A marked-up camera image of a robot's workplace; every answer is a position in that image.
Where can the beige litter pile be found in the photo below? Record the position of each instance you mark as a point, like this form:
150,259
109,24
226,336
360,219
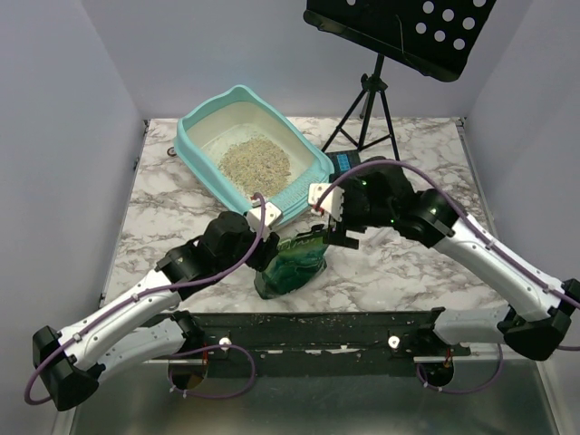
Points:
257,165

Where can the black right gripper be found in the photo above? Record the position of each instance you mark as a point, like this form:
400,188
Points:
338,233

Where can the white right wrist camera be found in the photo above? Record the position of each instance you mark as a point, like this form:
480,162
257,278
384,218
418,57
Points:
324,200

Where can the black bag clip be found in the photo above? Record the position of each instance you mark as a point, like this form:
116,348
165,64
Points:
319,234

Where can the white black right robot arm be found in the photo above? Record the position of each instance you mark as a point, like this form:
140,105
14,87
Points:
377,193

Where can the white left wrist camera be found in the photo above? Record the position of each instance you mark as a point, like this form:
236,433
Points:
263,219

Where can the black lego baseplate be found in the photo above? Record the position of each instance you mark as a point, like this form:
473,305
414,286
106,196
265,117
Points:
354,157

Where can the black tripod stand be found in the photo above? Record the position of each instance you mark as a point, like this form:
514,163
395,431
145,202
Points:
373,87

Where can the teal cat litter box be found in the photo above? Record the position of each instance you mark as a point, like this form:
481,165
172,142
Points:
239,114

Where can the green litter bag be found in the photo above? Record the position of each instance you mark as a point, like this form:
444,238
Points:
292,269

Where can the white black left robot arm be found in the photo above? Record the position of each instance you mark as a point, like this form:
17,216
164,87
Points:
73,361

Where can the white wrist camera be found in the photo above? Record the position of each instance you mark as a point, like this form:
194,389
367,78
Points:
263,219
324,200

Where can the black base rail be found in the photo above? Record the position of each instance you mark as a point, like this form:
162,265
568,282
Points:
323,344

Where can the black music stand tray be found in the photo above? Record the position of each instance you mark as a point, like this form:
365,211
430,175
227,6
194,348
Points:
432,37

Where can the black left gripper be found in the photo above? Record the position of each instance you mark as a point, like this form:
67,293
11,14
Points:
265,252

